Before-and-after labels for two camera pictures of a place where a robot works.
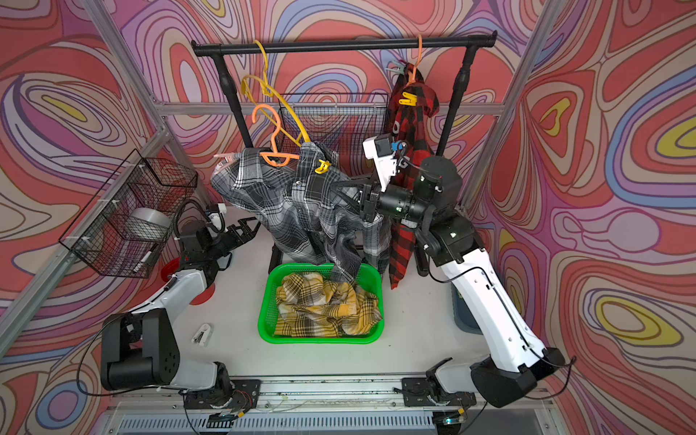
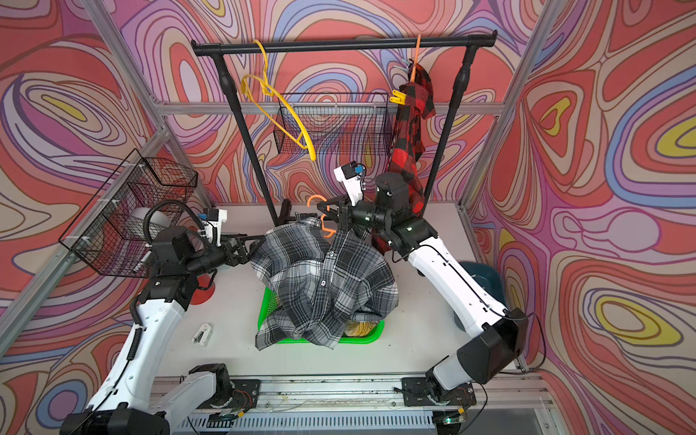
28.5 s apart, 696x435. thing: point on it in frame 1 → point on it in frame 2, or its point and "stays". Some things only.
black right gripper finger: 352,203 → 343,219
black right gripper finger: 365,181 → 335,207
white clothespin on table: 202,335 stays
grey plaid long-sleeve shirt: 307,204 → 316,284
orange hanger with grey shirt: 274,152 → 325,229
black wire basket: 127,227 stays
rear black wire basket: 343,120 stays
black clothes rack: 463,79 stays
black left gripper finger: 244,226 → 241,238
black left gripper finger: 246,234 → 255,246
